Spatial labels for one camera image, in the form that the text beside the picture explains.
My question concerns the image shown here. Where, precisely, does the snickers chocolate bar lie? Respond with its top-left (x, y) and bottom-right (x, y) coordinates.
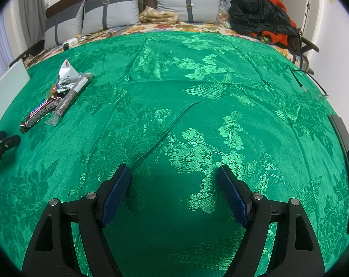
top-left (20, 96), bottom-right (62, 132)

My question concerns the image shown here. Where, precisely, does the small orange bun packet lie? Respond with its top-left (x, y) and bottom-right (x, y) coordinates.
top-left (50, 84), bottom-right (58, 98)

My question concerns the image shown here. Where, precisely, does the dark clear stick packet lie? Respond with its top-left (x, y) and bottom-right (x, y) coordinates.
top-left (45, 72), bottom-right (95, 126)

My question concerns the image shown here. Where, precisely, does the white triangular snack packet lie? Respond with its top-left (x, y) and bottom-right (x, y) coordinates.
top-left (55, 59), bottom-right (80, 93)

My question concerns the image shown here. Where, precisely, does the white cardboard box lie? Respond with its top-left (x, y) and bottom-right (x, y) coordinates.
top-left (0, 59), bottom-right (30, 119)

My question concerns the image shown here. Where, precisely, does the white power strip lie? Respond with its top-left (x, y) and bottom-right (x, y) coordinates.
top-left (62, 38), bottom-right (79, 51)

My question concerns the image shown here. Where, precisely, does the left grey pillow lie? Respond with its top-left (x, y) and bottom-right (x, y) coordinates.
top-left (44, 0), bottom-right (85, 49)

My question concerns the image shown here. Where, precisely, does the grey curtain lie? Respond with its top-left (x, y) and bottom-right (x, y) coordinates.
top-left (18, 0), bottom-right (46, 48)

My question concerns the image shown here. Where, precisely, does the green patterned cloth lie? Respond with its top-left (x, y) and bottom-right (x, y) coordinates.
top-left (0, 32), bottom-right (349, 276)

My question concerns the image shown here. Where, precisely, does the folded beige cloth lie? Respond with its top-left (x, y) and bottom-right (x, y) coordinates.
top-left (139, 6), bottom-right (179, 24)

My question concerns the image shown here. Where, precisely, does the black and orange clothes pile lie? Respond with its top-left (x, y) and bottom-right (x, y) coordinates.
top-left (228, 0), bottom-right (298, 47)

